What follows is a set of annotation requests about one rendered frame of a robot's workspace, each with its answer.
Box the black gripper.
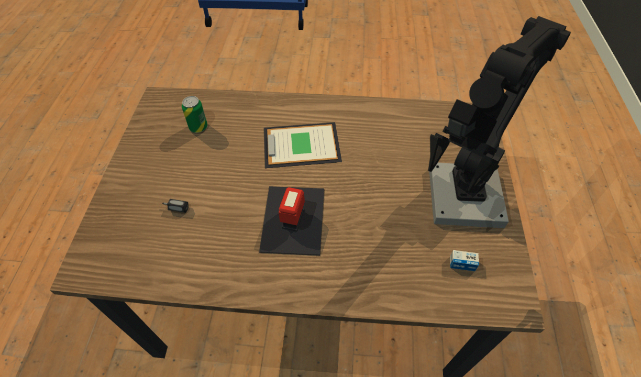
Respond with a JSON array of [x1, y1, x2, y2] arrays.
[[428, 126, 499, 192]]

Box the green drink can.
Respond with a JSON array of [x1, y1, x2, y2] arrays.
[[182, 96, 207, 133]]

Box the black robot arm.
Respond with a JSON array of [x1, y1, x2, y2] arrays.
[[447, 16, 571, 202]]

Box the white and blue box of staples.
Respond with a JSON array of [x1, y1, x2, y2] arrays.
[[450, 250, 479, 271]]

